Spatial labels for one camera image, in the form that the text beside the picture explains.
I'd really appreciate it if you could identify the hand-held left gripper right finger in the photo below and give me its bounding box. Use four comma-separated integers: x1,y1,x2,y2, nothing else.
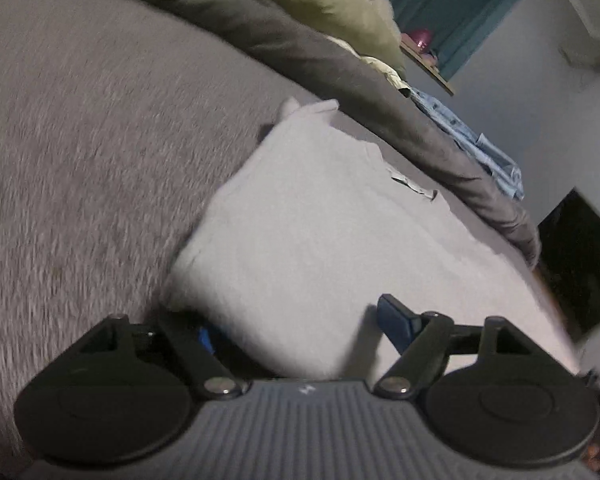
372,294,537,402

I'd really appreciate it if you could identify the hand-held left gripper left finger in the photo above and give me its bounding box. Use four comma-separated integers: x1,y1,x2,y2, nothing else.
72,310,252,402

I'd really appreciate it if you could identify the white towel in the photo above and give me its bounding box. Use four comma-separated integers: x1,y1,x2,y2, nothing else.
162,97,582,382

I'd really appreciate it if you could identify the light blue shirt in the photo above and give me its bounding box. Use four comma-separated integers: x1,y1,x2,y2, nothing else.
409,86,526,202

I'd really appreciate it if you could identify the black television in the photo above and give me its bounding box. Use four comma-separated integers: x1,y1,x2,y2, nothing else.
536,187,600,337

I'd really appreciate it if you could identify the bed with grey sheet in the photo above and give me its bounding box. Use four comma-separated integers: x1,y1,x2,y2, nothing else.
0,0,583,473

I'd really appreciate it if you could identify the wooden window shelf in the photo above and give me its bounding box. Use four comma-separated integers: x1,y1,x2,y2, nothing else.
399,40,456,97

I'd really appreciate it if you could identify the cream garment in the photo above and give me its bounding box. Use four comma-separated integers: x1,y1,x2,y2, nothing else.
325,35,412,95

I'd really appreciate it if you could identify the grey duvet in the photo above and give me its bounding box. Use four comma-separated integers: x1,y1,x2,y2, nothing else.
40,0,542,269

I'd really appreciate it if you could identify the teal curtain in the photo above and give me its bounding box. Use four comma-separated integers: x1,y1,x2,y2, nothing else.
329,0,539,84

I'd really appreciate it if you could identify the green pillow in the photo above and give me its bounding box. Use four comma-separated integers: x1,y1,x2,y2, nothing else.
219,0,407,79

